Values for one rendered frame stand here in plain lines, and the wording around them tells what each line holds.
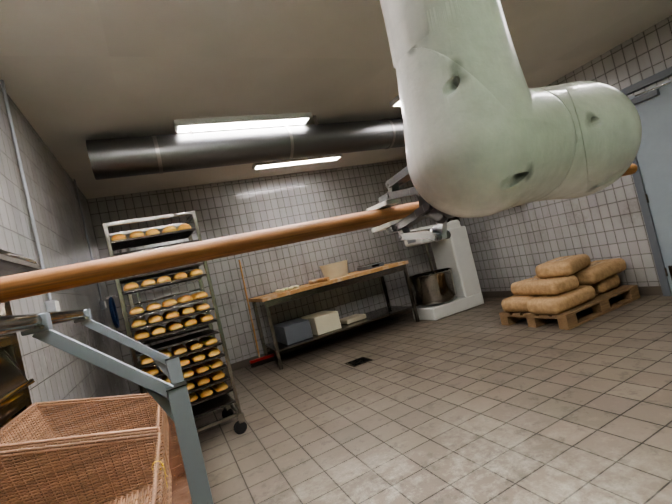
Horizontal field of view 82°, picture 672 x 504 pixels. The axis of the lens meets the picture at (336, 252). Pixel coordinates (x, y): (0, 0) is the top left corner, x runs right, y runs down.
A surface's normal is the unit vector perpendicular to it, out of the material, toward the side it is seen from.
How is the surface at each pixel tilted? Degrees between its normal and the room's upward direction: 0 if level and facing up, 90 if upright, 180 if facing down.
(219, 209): 90
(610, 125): 94
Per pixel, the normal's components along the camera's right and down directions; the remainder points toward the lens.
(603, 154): 0.39, 0.39
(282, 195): 0.40, -0.11
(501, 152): 0.04, 0.23
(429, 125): -0.78, 0.04
